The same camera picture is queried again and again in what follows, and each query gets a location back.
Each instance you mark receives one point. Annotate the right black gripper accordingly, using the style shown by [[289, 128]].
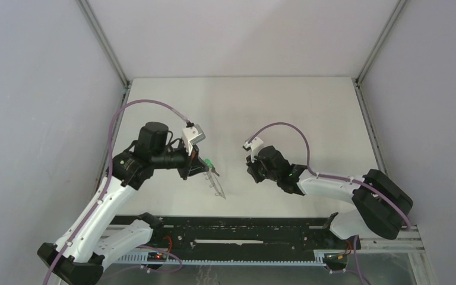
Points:
[[252, 169]]

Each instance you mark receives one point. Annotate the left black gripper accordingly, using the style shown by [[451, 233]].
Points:
[[195, 164]]

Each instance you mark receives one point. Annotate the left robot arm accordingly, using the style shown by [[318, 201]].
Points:
[[81, 255]]

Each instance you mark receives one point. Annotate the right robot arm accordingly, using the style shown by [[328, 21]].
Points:
[[379, 204]]

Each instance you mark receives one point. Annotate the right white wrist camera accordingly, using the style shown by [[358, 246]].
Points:
[[253, 146]]

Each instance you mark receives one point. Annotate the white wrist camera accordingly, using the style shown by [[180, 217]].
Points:
[[253, 146], [192, 134]]

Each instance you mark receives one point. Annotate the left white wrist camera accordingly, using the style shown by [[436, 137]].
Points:
[[192, 134]]

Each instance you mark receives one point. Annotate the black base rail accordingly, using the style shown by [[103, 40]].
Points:
[[248, 238]]

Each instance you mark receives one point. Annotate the white cable duct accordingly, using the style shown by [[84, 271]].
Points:
[[149, 258]]

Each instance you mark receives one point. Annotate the left aluminium frame post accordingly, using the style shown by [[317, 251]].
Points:
[[100, 35]]

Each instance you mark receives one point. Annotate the aluminium frame post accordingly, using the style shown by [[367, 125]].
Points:
[[100, 35], [381, 39]]

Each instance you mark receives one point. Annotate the right aluminium frame post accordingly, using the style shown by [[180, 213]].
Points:
[[381, 39]]

